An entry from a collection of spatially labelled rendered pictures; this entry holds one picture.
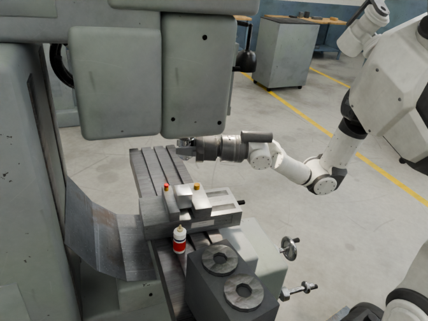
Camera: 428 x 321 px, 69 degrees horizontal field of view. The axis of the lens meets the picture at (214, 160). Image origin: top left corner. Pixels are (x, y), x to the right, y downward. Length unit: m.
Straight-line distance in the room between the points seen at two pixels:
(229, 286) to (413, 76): 0.57
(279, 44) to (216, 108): 4.52
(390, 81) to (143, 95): 0.53
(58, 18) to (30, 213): 0.39
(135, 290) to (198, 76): 0.69
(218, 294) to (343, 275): 1.78
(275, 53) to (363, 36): 4.47
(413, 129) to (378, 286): 1.85
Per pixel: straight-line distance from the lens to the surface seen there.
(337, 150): 1.07
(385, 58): 0.75
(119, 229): 1.23
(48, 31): 0.72
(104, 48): 0.71
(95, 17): 0.71
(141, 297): 1.14
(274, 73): 5.43
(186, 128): 0.83
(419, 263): 0.94
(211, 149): 0.94
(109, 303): 1.22
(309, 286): 1.60
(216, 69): 0.80
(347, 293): 2.37
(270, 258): 1.37
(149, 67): 0.73
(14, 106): 0.64
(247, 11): 0.78
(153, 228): 1.07
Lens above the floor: 1.72
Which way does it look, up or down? 32 degrees down
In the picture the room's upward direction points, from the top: 6 degrees clockwise
